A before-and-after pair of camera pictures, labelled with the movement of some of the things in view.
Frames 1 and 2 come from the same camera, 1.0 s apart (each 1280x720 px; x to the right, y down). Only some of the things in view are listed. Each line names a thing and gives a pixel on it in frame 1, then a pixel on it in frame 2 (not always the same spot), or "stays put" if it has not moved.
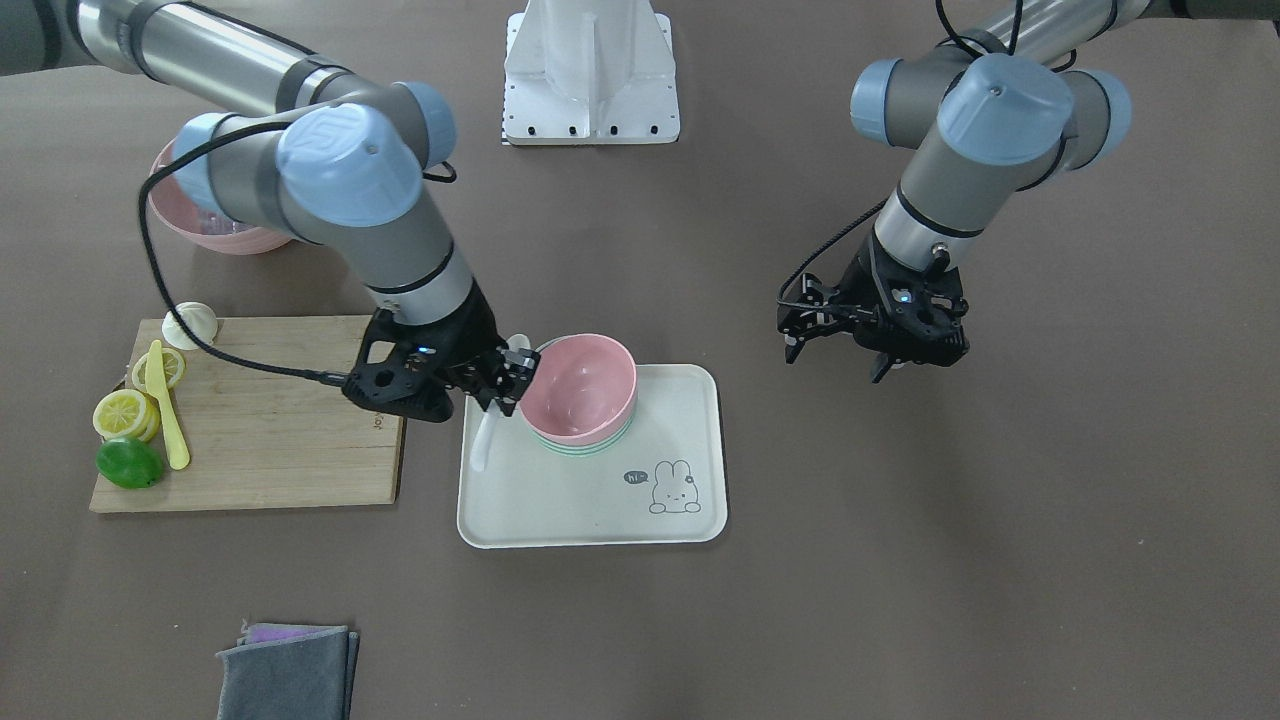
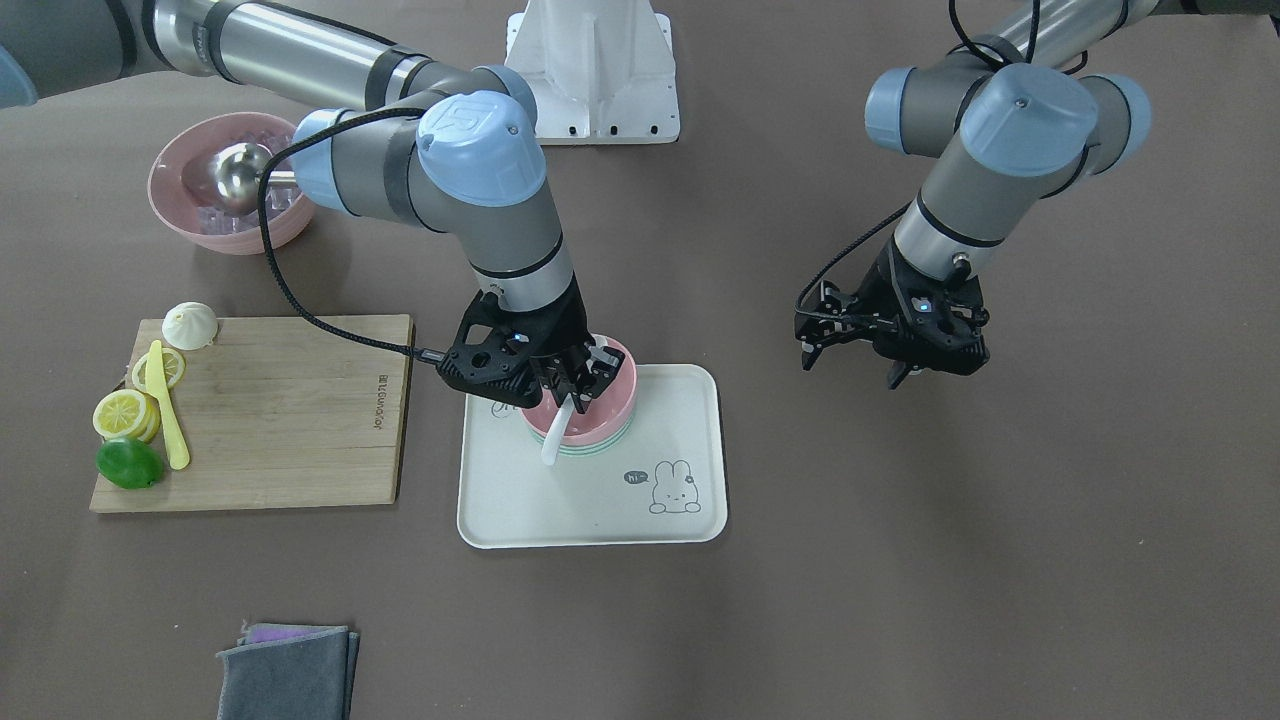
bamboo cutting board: (261, 436) stays put
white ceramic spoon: (493, 412) -> (558, 428)
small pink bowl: (582, 391) stays put
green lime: (129, 464) stays put
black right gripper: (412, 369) -> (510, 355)
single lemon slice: (173, 368) stays put
